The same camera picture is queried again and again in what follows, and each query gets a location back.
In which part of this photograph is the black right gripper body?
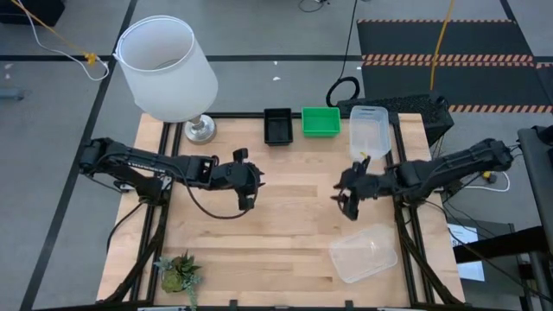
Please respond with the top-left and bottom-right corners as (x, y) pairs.
(334, 170), (397, 200)

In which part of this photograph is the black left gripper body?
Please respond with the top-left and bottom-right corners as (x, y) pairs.
(213, 162), (265, 196)

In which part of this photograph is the clear plastic basket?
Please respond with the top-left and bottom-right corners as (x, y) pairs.
(348, 105), (392, 162)
(327, 223), (399, 285)

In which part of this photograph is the green plastic slotted basket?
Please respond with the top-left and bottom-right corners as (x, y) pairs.
(301, 106), (343, 139)

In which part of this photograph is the black plastic basket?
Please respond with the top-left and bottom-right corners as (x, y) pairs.
(263, 107), (295, 147)

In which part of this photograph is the green succulent plant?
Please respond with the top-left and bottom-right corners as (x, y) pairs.
(153, 250), (204, 310)

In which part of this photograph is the white shade table lamp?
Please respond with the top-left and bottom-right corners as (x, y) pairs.
(112, 15), (219, 146)

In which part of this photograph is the black hazard-striped floor mat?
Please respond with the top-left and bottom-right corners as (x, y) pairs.
(356, 18), (553, 115)

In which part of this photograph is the white paper sheet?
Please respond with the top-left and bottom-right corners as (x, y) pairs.
(446, 222), (486, 282)

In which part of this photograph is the black floor case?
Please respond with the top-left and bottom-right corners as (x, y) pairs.
(0, 0), (67, 27)

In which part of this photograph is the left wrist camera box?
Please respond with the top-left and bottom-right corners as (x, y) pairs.
(198, 155), (217, 183)

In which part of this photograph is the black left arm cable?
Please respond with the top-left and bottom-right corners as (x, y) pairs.
(184, 179), (260, 220)

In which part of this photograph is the black coiled floor cable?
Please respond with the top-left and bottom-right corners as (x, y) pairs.
(325, 0), (362, 108)

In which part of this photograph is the white cable with yellow plug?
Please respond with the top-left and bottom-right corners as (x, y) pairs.
(463, 169), (512, 194)

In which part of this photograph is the yellow cord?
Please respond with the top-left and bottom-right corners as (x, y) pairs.
(10, 0), (99, 67)

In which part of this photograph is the white floor cable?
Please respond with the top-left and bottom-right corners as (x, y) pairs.
(16, 0), (111, 82)

